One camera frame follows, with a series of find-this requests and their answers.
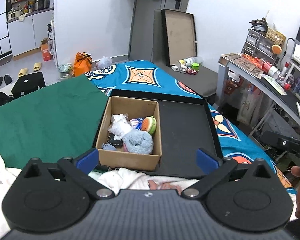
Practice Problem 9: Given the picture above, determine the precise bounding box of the white soft pouch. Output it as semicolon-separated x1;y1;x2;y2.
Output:
108;114;133;139

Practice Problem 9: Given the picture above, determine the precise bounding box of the light blue fluffy sock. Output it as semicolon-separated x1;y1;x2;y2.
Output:
122;129;153;154

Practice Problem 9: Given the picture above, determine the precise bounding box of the plush hamburger toy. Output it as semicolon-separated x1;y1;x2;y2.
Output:
141;116;157;135

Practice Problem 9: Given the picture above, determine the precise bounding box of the person left hand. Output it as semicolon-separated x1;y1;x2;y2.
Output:
148;180;182;195

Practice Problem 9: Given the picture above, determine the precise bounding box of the black shallow tray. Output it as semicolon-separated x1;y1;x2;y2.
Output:
95;89;222;179

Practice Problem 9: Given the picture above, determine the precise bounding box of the brown cardboard box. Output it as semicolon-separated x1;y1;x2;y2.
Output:
96;96;162;171

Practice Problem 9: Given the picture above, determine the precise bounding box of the green cloth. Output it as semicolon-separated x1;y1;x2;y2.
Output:
0;75;108;168

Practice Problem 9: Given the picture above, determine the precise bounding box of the grey desk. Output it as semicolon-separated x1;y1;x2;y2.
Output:
214;53;300;126

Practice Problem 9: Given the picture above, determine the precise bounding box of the grey bench cushion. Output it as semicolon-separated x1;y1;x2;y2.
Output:
155;63;218;97

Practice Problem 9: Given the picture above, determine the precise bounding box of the red basket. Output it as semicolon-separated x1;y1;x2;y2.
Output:
224;76;244;95

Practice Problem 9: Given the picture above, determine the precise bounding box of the red pink plush toy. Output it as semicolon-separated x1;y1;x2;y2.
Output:
187;68;198;75

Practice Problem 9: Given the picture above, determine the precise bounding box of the green plastic cup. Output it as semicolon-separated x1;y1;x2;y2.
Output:
191;63;200;71

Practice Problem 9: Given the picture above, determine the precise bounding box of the orange bag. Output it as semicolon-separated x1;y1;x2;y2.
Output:
73;52;92;77

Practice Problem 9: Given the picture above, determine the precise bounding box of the black stool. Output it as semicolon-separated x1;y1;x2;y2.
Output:
11;72;46;99

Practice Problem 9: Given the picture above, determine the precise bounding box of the white plastic bottle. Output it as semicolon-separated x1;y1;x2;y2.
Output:
177;57;196;67

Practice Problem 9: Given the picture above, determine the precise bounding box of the blue patterned blanket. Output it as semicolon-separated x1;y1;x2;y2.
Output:
84;60;296;197

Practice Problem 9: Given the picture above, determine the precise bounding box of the grey drawer organizer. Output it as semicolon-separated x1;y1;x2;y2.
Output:
241;29;279;64

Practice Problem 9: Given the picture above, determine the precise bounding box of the yellow slipper pair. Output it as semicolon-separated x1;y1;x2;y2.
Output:
17;62;43;78

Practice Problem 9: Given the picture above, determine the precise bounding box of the orange carton box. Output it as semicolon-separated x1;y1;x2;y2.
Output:
40;38;52;61

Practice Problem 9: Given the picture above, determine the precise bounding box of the black slipper pair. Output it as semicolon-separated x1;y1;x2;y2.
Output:
0;74;12;86

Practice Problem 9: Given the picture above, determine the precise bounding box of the brown framed board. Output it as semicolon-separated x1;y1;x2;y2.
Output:
161;9;198;67

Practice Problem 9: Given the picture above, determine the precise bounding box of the white kitchen cabinet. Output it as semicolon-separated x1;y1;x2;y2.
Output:
7;8;54;56

